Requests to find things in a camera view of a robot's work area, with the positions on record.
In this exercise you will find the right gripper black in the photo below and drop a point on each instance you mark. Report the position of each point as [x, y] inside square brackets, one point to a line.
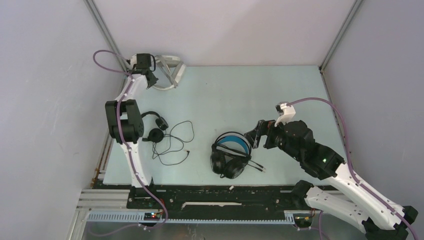
[264, 128]

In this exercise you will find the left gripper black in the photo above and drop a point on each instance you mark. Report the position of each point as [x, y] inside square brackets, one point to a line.
[153, 82]

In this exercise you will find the white over-ear headphones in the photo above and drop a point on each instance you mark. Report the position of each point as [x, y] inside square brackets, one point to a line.
[173, 68]

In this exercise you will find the black and blue gaming headset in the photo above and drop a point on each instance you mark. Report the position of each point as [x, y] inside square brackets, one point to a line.
[230, 153]

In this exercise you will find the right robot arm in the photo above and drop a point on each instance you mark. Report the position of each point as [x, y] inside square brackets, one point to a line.
[374, 215]

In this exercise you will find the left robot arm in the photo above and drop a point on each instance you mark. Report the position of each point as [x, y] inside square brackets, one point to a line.
[124, 118]

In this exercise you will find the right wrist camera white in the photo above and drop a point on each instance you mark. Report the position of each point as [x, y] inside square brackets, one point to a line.
[286, 113]

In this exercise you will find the aluminium frame post right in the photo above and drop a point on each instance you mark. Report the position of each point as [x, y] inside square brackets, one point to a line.
[355, 8]

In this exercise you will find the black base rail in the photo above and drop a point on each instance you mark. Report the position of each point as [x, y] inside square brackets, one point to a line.
[219, 202]

